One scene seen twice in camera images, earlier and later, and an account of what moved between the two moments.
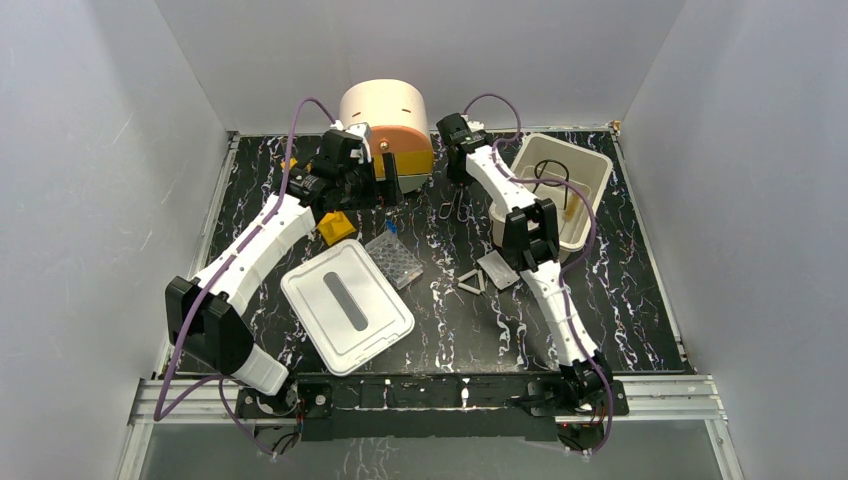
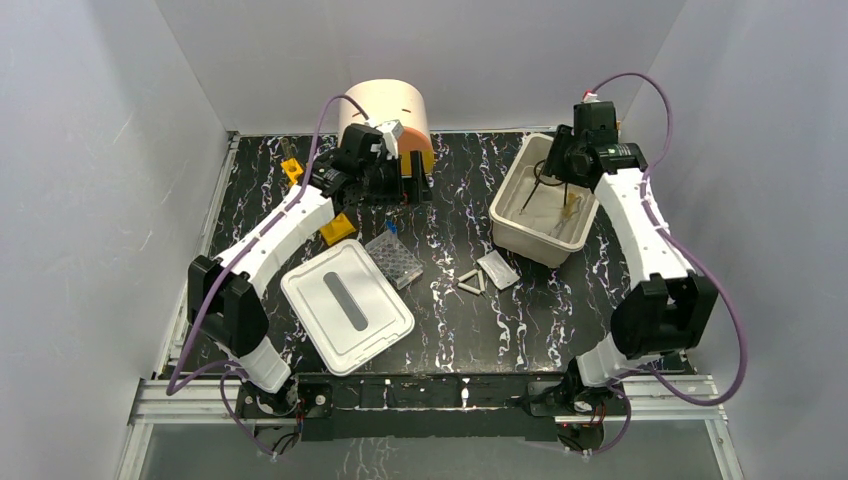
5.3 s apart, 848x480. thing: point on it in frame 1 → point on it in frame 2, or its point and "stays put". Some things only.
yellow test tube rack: [339, 226] stays put
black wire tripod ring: [567, 177] stays put
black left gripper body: [370, 189] stays put
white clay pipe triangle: [470, 288] stays put
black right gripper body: [456, 175] → [560, 163]
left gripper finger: [393, 193] → [419, 183]
